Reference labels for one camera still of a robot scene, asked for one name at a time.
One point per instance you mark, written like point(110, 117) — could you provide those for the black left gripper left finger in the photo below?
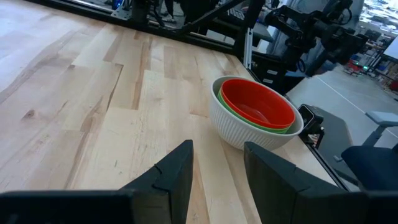
point(169, 186)

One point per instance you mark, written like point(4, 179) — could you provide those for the green plastic bowl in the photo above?
point(248, 122)

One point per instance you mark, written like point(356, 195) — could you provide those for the red plastic bowl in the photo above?
point(258, 99)

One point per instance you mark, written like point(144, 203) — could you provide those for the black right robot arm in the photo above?
point(342, 34)

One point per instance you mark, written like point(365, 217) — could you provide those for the white ribbed bowl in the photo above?
point(239, 132)

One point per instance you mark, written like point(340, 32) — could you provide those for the black office chair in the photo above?
point(373, 165)

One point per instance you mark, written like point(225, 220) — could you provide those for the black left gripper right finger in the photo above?
point(280, 196)

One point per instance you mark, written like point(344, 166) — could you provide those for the black diagonal frame strut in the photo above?
point(208, 17)

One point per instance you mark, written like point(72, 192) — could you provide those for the silver aluminium frame post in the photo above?
point(248, 48)

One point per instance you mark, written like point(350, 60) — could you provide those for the black table edge rail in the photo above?
point(124, 21)

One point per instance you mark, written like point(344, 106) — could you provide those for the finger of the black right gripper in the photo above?
point(284, 18)

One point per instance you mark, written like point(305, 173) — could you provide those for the black table-level camera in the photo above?
point(309, 116)

